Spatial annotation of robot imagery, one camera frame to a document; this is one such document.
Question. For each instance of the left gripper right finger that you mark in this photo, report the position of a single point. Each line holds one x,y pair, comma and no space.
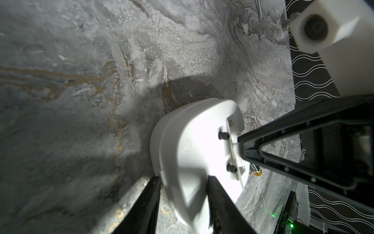
224,217

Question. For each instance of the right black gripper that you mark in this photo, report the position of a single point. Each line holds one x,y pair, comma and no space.
338,136

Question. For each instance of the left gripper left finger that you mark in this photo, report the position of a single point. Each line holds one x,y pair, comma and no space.
142,217

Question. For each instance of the black gold AA battery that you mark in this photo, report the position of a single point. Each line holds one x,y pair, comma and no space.
256,170

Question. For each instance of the white square alarm clock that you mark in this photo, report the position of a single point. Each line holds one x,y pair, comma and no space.
191,143

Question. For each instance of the black yellow screwdriver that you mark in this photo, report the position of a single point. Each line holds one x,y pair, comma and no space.
258,7

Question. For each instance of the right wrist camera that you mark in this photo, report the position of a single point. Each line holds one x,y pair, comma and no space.
342,33

